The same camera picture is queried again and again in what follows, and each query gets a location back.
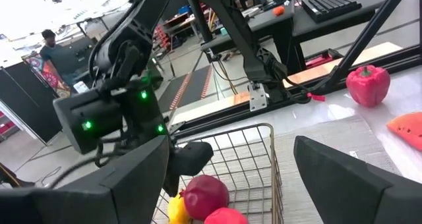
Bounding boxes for colourful patterned panel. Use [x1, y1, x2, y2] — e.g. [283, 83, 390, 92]
[22, 52, 72, 98]

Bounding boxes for black office desk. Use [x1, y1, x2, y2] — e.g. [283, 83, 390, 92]
[200, 0, 422, 75]

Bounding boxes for wire mesh basket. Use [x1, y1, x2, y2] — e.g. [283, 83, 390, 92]
[151, 123, 285, 224]

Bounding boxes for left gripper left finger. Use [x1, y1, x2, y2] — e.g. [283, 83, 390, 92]
[0, 134, 171, 224]

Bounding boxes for watermelon slice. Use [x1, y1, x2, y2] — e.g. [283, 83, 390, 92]
[386, 111, 422, 152]

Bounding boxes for person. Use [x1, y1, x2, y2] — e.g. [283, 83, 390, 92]
[39, 28, 82, 86]

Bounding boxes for black aluminium table frame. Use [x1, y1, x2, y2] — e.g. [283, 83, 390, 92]
[171, 0, 422, 140]

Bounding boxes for black keyboard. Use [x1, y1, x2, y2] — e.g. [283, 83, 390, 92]
[301, 0, 363, 24]

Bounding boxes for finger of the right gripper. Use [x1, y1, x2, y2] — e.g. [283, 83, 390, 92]
[162, 170, 182, 198]

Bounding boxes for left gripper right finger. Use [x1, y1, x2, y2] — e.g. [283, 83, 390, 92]
[293, 135, 422, 224]

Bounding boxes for bundle of thin cables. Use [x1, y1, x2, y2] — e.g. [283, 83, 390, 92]
[210, 57, 240, 97]

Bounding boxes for red tag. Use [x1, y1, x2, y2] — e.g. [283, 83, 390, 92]
[306, 92, 327, 103]

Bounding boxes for black hazard-striped floor mat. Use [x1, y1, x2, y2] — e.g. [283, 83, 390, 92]
[158, 65, 214, 111]

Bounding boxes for black partition wall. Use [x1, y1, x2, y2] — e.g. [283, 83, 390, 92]
[0, 62, 64, 143]

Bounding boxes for silver metal bracket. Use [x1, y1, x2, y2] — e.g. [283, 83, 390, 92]
[249, 82, 268, 112]

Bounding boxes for white container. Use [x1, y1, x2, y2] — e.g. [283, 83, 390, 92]
[73, 81, 90, 94]

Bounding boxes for yellow pear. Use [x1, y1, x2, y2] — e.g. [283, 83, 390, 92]
[167, 190, 193, 224]

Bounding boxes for dark red pomegranate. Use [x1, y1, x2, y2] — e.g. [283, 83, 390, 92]
[183, 175, 230, 221]

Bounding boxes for red bell pepper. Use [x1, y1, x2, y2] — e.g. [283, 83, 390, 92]
[345, 65, 392, 108]

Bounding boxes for red storage bins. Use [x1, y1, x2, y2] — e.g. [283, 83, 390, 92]
[0, 111, 16, 136]

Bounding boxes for bright red apple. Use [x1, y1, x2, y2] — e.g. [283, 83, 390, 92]
[204, 207, 249, 224]

